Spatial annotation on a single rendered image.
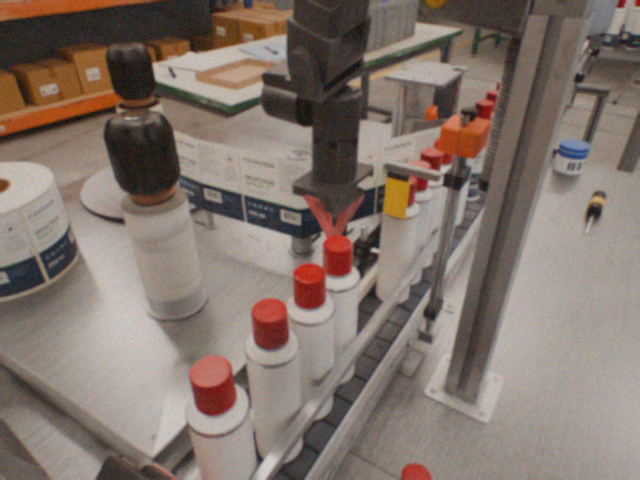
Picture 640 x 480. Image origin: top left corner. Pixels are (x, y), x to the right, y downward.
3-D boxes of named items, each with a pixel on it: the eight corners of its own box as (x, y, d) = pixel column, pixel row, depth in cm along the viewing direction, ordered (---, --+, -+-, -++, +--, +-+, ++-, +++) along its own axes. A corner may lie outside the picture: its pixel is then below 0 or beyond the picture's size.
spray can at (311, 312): (305, 380, 61) (302, 251, 49) (340, 398, 59) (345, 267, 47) (282, 410, 57) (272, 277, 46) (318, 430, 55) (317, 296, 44)
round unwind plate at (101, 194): (161, 148, 123) (160, 144, 122) (254, 176, 109) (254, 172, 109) (51, 197, 101) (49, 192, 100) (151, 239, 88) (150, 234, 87)
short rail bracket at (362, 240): (357, 274, 87) (360, 219, 81) (388, 285, 84) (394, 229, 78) (349, 283, 85) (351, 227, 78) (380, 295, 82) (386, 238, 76)
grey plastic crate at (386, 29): (359, 28, 299) (361, -11, 286) (416, 36, 279) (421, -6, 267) (299, 46, 259) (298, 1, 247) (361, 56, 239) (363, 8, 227)
